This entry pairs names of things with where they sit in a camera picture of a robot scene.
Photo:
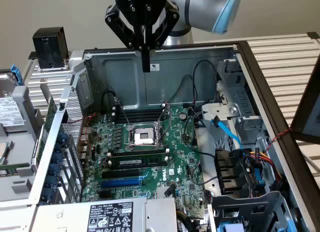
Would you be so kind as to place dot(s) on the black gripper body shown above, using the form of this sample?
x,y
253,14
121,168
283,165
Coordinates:
x,y
140,6

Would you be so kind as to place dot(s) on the green GPU card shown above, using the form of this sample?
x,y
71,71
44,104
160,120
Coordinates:
x,y
48,119

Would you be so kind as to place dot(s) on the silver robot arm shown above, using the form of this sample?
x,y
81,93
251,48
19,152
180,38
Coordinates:
x,y
200,9

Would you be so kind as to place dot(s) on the white sticker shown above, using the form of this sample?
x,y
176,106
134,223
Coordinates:
x,y
154,66

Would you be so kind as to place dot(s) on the open metal PC case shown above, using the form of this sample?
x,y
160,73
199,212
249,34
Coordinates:
x,y
125,86

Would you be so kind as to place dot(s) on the black RAM slot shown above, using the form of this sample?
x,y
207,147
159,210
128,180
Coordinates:
x,y
140,121
140,114
137,153
140,111
140,117

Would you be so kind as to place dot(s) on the silver coin battery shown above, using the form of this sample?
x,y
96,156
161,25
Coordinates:
x,y
183,116

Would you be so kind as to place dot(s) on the metal disk bay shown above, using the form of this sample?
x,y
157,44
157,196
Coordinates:
x,y
240,96

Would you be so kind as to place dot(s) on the metal socket cover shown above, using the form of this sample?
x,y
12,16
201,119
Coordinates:
x,y
158,128

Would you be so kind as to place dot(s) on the CPU socket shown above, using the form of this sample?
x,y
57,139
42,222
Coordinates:
x,y
143,136

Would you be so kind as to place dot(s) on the blue card clip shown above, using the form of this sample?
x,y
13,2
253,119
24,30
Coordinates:
x,y
47,195
49,182
63,137
57,158
53,170

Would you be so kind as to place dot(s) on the green motherboard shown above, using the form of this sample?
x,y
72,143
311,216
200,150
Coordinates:
x,y
180,146

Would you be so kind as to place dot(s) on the silver hard disk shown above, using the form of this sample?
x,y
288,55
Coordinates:
x,y
10,109

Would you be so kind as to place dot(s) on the RAM stick with white label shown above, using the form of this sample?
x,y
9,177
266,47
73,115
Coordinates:
x,y
150,163

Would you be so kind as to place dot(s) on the black table end cap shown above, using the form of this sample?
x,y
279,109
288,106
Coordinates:
x,y
313,35

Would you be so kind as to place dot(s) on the long black expansion slot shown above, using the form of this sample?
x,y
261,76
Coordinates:
x,y
120,174

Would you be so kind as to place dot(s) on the grey parts rack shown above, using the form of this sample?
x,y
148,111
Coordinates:
x,y
22,146

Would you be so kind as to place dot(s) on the blue expansion slot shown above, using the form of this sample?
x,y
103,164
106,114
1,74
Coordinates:
x,y
120,183

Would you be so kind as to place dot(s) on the black fan shroud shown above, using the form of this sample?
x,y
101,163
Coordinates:
x,y
230,172

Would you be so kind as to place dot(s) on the dark framed panel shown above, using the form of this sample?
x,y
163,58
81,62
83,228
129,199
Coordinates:
x,y
303,116

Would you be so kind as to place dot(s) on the silver chipset heatsink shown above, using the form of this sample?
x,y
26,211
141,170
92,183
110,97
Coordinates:
x,y
162,190

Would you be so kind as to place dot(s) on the short black expansion slot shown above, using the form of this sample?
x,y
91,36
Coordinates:
x,y
105,194

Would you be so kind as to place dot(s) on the silver CPU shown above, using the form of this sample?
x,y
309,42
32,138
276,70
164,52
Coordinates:
x,y
3,151

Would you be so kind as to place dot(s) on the green RAM stick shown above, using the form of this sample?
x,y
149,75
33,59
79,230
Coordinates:
x,y
12,166

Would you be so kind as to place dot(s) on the blue plastic latch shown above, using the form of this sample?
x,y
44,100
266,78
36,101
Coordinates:
x,y
260,178

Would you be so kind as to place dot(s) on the silver power supply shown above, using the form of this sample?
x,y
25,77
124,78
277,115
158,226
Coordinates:
x,y
70,214

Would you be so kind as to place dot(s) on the grey drive cage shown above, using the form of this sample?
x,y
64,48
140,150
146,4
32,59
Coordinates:
x,y
250,207

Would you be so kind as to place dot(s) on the blue drive caddy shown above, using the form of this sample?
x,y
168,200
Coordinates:
x,y
230,227

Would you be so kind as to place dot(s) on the grey corner bracket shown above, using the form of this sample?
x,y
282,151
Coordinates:
x,y
75,61

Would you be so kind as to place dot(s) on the blue disk rail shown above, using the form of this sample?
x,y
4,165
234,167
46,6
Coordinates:
x,y
17,74

